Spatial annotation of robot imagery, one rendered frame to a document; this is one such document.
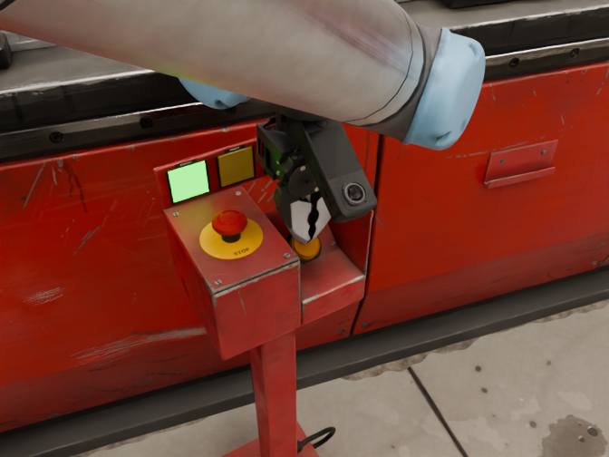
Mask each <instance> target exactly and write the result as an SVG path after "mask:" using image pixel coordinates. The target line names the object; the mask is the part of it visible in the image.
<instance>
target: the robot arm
mask: <svg viewBox="0 0 609 457"><path fill-rule="evenodd" d="M0 30H4V31H7V32H10V33H14V34H20V35H23V36H27V37H31V38H33V39H37V40H41V41H44V42H47V43H51V44H57V45H60V46H64V47H67V48H71V49H74V50H77V51H81V52H85V53H90V54H94V55H98V56H100V57H104V58H108V59H112V60H114V61H118V62H122V63H127V64H131V65H134V66H138V67H141V68H145V69H148V70H152V71H155V72H158V73H165V74H168V75H171V76H175V77H178V78H179V80H180V82H181V83H182V84H183V86H184V87H185V88H186V90H187V91H188V92H189V93H190V94H191V95H192V96H193V97H194V98H196V99H197V100H198V101H200V102H202V103H203V104H205V105H207V106H209V107H211V108H215V109H227V108H231V107H233V106H236V105H237V104H239V103H240V102H247V101H248V100H249V99H250V98H251V97H252V98H256V99H259V100H262V101H266V102H271V103H273V104H274V106H275V116H272V117H270V119H269V120H268V121H266V122H260V123H258V124H257V125H256V153H257V161H258V162H259V163H260V165H261V166H262V167H263V168H264V170H265V171H266V173H267V174H268V175H269V177H270V178H271V179H272V180H273V181H274V180H280V182H277V184H276V185H277V188H276V190H275V193H274V203H275V207H276V209H277V211H278V213H279V214H280V216H281V217H282V219H283V220H284V222H285V224H286V226H287V227H288V229H289V231H290V232H291V234H292V235H293V237H294V238H295V239H296V240H297V241H298V242H300V243H301V244H303V245H305V244H306V243H310V242H312V241H313V240H314V239H315V238H316V237H317V235H318V234H319V233H320V232H321V230H322V229H323V228H324V226H325V225H326V224H327V222H328V221H329V219H330V218H332V220H333V221H334V222H335V223H344V222H347V221H350V220H352V219H357V218H359V217H362V216H364V215H366V214H367V213H368V212H370V211H371V210H372V209H374V207H375V206H376V204H377V199H376V197H375V195H374V193H373V191H372V187H371V185H370V183H369V181H368V180H367V178H366V175H365V173H364V171H363V168H362V166H361V163H360V162H359V160H358V158H357V156H356V154H355V152H354V149H353V146H352V144H351V143H350V141H349V138H348V136H347V134H346V132H345V130H344V128H343V125H342V122H343V123H346V124H349V125H352V126H355V127H359V128H363V129H365V130H369V131H374V132H377V133H380V134H382V135H385V136H388V137H391V138H393V139H396V140H399V141H401V143H403V144H405V145H408V144H410V143H412V144H415V145H419V146H421V147H425V148H429V149H432V150H435V151H442V150H445V149H447V148H449V147H450V146H451V145H453V144H454V143H455V142H456V141H457V140H458V138H459V137H460V135H461V134H462V133H463V132H464V130H465V128H466V126H467V124H468V123H469V119H470V117H471V115H472V113H473V111H474V109H475V106H476V103H477V100H478V97H479V93H480V89H481V86H482V82H483V78H484V72H485V54H484V50H483V48H482V46H481V44H480V43H479V42H477V41H476V40H474V39H471V38H468V37H465V36H462V35H458V34H453V33H451V32H450V30H449V29H448V28H443V27H442V28H441V29H440V30H438V29H434V28H430V27H427V26H424V25H421V24H418V23H416V22H415V21H414V20H413V19H412V18H411V17H410V16H409V15H408V14H407V13H406V12H405V11H404V10H403V9H402V8H401V7H400V6H399V5H398V4H397V3H396V2H395V1H394V0H0ZM273 123H275V124H274V125H271V126H268V125H269V124H273ZM265 127H266V129H264V128H265ZM260 140H261V141H262V142H263V143H264V144H265V158H264V157H263V156H262V155H261V153H260ZM309 213H310V215H309ZM308 215H309V219H310V222H309V223H308V222H307V218H308Z"/></svg>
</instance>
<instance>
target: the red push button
mask: <svg viewBox="0 0 609 457"><path fill-rule="evenodd" d="M246 226H247V217H246V215H245V214H244V213H243V212H241V211H239V210H236V209H225V210H222V211H220V212H219V213H217V214H216V215H215V216H214V218H213V219H212V228H213V229H214V230H215V231H216V232H217V233H218V234H219V235H221V237H222V240H223V241H225V242H227V243H234V242H237V241H239V240H240V238H241V232H242V231H243V230H244V229H245V228H246Z"/></svg>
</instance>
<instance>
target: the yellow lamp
mask: <svg viewBox="0 0 609 457"><path fill-rule="evenodd" d="M217 158H218V166H219V173H220V180H221V187H224V186H226V185H230V184H233V183H236V182H239V181H241V180H246V179H249V178H252V177H254V165H253V152H252V147H249V148H245V149H243V150H240V151H234V152H231V153H229V154H225V155H222V156H219V157H217Z"/></svg>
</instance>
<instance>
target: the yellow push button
mask: <svg viewBox="0 0 609 457"><path fill-rule="evenodd" d="M290 247H291V248H292V249H293V251H294V252H295V253H296V255H297V256H298V257H300V259H302V260H308V259H311V258H313V257H314V256H315V255H316V254H317V253H318V252H319V249H320V241H319V238H318V237H316V238H315V239H314V240H313V241H312V242H310V243H306V244H305V245H303V244H301V243H300V242H298V241H297V240H296V239H295V238H294V237H292V238H291V240H290Z"/></svg>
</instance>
